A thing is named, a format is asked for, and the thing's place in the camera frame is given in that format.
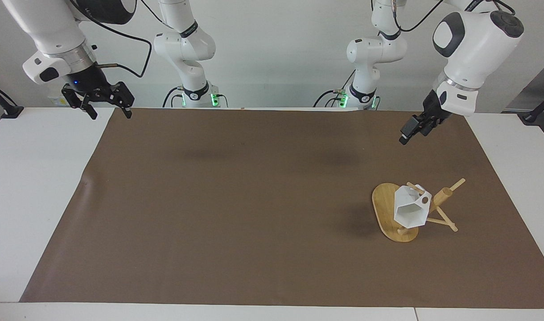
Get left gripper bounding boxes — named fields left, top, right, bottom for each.
left=398, top=89, right=452, bottom=146

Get black cable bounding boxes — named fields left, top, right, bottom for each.
left=313, top=69, right=357, bottom=108
left=390, top=0, right=444, bottom=33
left=162, top=86, right=184, bottom=108
left=67, top=0, right=153, bottom=78

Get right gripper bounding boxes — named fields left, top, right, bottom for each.
left=61, top=65, right=135, bottom=120

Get wooden cup rack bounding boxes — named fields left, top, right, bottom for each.
left=371, top=178, right=467, bottom=243

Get black stand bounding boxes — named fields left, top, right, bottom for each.
left=521, top=89, right=544, bottom=126
left=0, top=79, right=24, bottom=119

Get white faceted cup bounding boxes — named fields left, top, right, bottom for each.
left=393, top=185, right=433, bottom=229

